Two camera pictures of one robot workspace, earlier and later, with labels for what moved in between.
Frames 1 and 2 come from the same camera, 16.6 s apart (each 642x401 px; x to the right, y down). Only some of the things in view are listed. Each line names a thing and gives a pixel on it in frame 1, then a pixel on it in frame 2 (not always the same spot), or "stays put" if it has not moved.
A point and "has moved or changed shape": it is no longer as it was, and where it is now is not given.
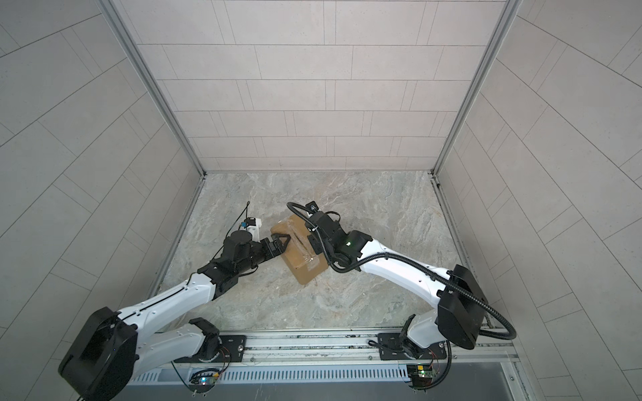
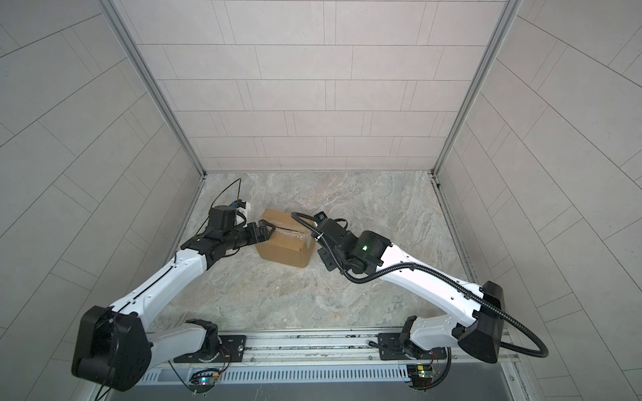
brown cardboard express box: x=302 y=265 has moved or changed shape
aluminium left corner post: x=150 y=78 stays put
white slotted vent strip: x=313 y=374 stays put
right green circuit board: x=420 y=376 stays put
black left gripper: x=277 y=247 to x=254 y=231
